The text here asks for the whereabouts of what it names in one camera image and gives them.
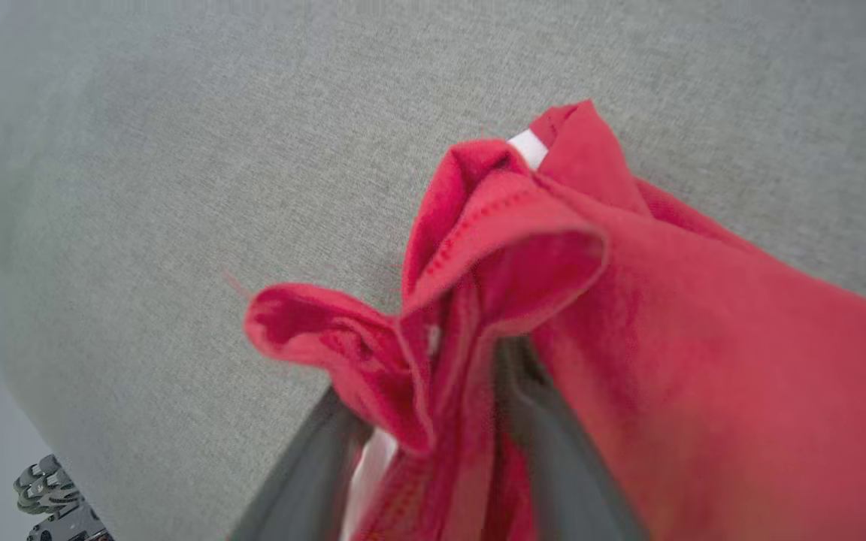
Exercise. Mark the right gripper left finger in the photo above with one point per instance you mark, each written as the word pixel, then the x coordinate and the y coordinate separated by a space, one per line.
pixel 298 488

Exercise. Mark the red and white basketball jersey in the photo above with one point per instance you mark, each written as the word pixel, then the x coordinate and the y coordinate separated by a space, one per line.
pixel 704 361

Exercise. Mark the grey fabric sofa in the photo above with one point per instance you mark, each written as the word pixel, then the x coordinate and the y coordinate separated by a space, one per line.
pixel 252 150

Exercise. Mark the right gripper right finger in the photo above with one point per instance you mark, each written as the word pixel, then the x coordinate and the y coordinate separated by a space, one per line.
pixel 568 481

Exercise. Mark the black ribbed robot wheel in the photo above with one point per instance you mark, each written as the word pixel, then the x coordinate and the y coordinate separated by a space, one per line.
pixel 57 500

